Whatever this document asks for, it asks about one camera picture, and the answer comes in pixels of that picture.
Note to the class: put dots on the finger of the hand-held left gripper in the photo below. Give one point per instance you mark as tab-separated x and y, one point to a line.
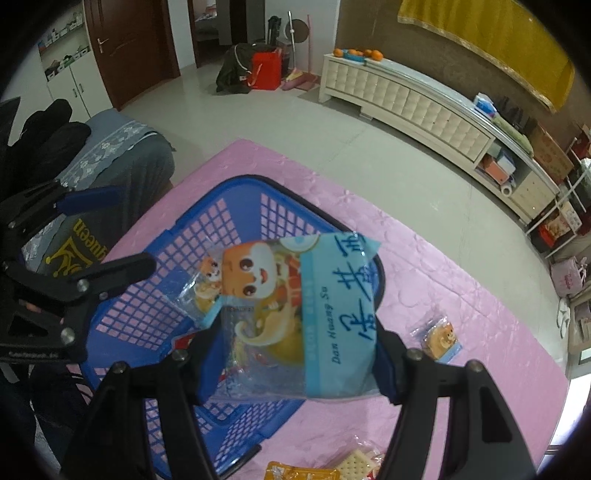
92	198
120	272

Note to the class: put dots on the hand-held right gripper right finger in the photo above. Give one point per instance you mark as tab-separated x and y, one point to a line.
387	374

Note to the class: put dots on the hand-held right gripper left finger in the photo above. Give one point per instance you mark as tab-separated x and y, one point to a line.
208	364

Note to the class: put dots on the blue plastic basket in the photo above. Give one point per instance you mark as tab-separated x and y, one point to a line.
138	304

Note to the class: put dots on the blue cartoon pastry packet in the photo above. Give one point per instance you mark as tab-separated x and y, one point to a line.
438	340
286	314

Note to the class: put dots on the green white cracker packet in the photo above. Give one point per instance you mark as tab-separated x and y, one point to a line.
358	464

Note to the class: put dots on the orange jelly packet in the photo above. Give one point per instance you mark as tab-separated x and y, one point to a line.
300	471

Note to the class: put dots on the grey cloth yellow crown print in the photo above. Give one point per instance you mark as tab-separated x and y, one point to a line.
78	249

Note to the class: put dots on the grey lace sofa cover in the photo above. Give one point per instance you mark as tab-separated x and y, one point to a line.
104	150

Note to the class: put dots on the black clothing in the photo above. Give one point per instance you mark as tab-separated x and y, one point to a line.
46	134

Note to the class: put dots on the pink tablecloth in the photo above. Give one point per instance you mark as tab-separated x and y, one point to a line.
461	415

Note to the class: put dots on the brown wooden door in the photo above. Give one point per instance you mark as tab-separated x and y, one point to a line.
134	46

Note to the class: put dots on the white slippers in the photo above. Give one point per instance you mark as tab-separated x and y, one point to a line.
564	313

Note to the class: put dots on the black bag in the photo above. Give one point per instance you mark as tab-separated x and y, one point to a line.
233	69

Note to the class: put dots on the pink bag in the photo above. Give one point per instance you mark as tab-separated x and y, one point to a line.
570	276

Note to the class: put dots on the red bag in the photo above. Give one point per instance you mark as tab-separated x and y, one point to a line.
265	71

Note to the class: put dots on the white paper roll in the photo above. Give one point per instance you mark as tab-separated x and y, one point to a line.
508	189

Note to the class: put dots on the orange box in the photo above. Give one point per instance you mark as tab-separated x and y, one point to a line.
497	169

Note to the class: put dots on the pink broom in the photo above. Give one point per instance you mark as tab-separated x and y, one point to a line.
302	78

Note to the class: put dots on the white shelf rack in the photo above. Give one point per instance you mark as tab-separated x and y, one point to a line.
570	207

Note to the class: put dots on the grey pole with disc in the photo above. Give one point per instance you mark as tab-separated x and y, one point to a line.
298	30

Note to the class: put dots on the green folded towel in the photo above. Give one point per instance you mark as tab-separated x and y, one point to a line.
512	134

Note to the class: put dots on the white tv cabinet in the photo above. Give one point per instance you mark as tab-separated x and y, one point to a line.
415	101

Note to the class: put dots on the brown cardboard box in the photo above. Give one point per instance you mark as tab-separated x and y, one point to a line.
550	151

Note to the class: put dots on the blue tissue box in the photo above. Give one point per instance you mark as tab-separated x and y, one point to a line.
485	105

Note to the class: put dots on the black router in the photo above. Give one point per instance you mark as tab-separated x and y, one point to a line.
512	113

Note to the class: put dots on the plate of oranges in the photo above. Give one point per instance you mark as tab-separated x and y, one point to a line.
358	54

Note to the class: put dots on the yellow cloth cover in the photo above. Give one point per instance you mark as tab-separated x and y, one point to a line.
485	32

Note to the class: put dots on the white wall cabinet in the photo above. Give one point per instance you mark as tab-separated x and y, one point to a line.
69	60

